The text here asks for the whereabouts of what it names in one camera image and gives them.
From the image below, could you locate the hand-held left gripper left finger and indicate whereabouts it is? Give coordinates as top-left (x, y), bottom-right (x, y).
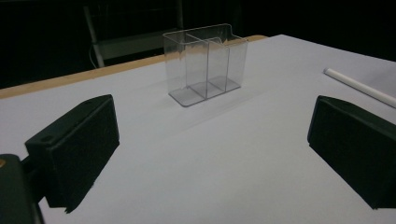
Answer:
top-left (24, 93), bottom-right (120, 215)

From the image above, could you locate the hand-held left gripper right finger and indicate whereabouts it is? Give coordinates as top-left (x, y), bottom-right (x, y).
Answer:
top-left (306, 95), bottom-right (396, 210)

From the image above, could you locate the white tube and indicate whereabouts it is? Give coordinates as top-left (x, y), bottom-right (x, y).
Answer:
top-left (322, 67), bottom-right (396, 109)

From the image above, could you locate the clear plastic divided holder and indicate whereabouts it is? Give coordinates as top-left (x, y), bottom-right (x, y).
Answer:
top-left (162, 22), bottom-right (249, 108)

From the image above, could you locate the metal stand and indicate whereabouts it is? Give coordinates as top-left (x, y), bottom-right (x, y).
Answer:
top-left (82, 0), bottom-right (185, 69)

